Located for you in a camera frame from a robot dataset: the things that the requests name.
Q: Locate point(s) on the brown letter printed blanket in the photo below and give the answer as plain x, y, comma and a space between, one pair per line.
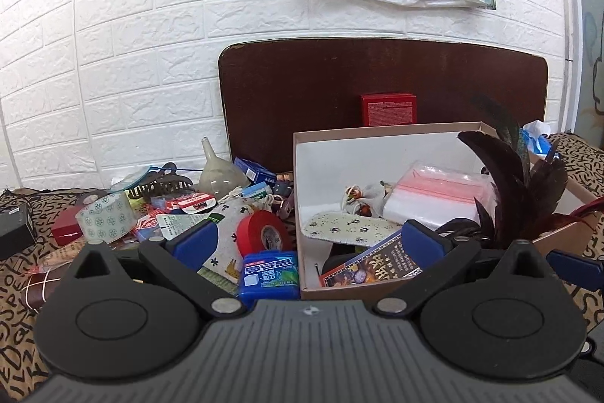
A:
16, 327

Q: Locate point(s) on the red tape roll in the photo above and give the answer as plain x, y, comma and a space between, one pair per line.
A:
255, 233

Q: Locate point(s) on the translucent plastic funnel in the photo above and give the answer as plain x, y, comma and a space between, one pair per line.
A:
222, 181

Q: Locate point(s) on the white blue plastic packet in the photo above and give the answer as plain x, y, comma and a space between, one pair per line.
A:
130, 180

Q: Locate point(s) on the bright red box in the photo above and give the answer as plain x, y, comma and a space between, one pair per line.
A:
389, 110

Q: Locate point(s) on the blue playing card box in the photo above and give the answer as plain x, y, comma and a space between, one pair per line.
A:
373, 263

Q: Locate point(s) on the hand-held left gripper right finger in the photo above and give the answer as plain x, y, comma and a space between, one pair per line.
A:
424, 242

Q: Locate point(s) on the green white tube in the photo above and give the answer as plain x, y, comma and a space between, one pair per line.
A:
184, 223

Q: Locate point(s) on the black box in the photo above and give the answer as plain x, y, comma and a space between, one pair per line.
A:
16, 230

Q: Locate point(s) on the dark feather duster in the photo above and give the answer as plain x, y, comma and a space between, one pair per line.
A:
505, 176

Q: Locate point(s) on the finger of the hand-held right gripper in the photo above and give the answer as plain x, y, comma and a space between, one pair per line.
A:
573, 261

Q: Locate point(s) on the clear biscuit snack packet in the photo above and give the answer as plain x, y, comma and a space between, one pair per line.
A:
56, 256

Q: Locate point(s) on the small blue box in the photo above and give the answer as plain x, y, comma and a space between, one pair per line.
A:
255, 169

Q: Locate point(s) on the dark brown wooden headboard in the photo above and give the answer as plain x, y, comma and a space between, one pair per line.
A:
306, 101

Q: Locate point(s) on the blue tissue packet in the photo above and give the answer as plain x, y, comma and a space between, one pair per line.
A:
538, 138

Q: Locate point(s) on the green patterned tape roll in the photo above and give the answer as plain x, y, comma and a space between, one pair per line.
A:
104, 219

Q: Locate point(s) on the dark hair claw clip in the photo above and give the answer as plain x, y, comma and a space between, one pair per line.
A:
160, 188

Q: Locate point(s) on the brown grid-lined glasses case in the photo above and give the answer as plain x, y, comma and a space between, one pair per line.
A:
40, 289

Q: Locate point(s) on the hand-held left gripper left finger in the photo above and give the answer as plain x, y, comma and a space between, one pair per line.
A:
193, 247

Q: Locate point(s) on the brown cardboard box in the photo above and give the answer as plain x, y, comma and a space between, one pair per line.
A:
377, 148

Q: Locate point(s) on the clear zip bag packet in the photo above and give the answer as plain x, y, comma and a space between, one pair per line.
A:
434, 195

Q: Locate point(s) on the dark red box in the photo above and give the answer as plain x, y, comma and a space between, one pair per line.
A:
66, 230

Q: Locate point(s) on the floral white insole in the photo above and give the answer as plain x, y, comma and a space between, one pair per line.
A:
344, 230

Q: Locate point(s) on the blue plastic container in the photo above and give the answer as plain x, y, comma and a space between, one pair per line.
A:
269, 278

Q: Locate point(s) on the black tape roll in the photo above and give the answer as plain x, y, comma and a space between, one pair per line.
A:
92, 196

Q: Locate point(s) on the small charms in clear bag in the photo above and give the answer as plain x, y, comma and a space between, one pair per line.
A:
363, 195

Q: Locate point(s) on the floral fabric pouch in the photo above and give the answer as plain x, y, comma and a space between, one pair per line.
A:
226, 252

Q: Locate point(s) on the small white green box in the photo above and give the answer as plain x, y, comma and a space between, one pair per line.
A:
259, 193

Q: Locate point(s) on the red white small packet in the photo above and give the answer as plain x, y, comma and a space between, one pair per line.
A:
188, 202

